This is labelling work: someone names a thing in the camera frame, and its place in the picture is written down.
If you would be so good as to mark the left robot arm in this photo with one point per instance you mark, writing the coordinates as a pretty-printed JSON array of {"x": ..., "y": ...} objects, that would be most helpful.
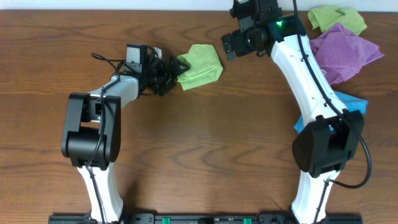
[{"x": 91, "y": 136}]

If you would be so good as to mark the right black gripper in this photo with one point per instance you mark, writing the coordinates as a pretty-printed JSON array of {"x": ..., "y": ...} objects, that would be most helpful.
[{"x": 230, "y": 43}]

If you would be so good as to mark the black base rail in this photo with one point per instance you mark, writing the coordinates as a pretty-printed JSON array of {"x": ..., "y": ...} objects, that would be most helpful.
[{"x": 148, "y": 218}]

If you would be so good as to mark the blue cloth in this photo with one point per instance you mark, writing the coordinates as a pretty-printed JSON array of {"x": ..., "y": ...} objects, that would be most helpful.
[{"x": 352, "y": 103}]

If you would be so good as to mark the light green cloth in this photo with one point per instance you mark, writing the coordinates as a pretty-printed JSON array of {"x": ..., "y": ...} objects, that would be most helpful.
[{"x": 205, "y": 66}]

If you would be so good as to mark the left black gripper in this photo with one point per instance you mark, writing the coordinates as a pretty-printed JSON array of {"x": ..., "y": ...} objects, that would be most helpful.
[{"x": 168, "y": 73}]

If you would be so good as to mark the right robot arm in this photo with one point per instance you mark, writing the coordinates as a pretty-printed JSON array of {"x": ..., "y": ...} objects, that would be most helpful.
[{"x": 329, "y": 137}]

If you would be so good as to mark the purple cloth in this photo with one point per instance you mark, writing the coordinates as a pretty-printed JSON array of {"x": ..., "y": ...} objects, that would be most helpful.
[{"x": 341, "y": 54}]

